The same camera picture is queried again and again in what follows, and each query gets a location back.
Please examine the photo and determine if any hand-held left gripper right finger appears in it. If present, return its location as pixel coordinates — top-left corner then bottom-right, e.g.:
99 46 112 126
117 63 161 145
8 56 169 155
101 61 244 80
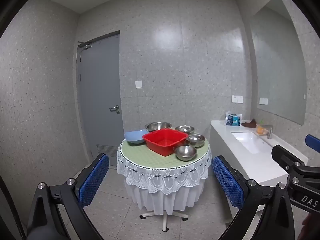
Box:
212 155 295 240

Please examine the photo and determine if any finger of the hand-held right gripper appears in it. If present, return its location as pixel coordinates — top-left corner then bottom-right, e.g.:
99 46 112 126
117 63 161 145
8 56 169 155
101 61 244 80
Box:
272 144 308 173
305 134 320 153

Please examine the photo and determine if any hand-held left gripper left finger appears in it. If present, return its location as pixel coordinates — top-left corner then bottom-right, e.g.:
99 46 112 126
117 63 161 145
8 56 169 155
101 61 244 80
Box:
26 153 110 240

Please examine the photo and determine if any small steel bowl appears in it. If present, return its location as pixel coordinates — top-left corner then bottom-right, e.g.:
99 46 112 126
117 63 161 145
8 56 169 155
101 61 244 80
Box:
186 134 205 148
174 145 197 161
175 125 195 135

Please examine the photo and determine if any blue plastic plate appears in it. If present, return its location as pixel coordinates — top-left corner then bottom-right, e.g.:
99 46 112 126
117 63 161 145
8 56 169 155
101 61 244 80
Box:
124 129 150 145

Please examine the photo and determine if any red plastic basin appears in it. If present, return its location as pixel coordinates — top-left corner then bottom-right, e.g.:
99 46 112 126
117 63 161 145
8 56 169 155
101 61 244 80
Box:
142 128 189 157

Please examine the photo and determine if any large steel bowl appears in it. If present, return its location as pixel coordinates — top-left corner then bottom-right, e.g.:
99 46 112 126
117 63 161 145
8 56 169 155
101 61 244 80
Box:
145 122 172 133

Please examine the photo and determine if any person's right hand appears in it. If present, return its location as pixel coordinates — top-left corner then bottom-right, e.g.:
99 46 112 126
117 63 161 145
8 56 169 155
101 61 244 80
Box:
303 215 313 233

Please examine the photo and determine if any white vanity counter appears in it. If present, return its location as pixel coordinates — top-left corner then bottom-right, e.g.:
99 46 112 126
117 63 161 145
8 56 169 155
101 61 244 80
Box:
210 119 309 220

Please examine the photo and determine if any metal faucet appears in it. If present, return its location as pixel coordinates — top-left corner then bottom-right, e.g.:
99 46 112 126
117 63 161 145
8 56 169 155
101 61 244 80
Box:
261 125 274 139

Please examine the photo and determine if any door vent grille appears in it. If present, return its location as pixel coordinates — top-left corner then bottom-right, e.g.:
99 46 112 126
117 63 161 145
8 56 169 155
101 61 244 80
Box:
96 144 118 159

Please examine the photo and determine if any white sink basin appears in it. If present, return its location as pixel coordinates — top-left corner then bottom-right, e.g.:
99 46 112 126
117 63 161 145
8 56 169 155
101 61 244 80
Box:
231 131 275 154

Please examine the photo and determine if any blue tissue pack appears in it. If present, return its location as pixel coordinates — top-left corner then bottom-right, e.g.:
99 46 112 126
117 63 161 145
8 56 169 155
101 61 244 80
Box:
225 111 242 127

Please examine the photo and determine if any white lace tablecloth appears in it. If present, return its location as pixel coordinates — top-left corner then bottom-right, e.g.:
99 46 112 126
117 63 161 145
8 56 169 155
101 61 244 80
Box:
117 130 212 216

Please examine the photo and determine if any white table base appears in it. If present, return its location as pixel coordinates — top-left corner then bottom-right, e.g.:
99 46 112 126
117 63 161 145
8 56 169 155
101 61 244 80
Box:
139 211 189 232

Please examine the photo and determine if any grey door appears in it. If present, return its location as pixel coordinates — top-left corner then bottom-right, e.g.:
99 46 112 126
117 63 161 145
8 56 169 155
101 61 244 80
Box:
76 31 125 167

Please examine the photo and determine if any wall mirror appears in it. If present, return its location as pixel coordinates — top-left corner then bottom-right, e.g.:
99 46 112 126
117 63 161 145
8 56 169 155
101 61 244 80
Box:
250 0 307 125

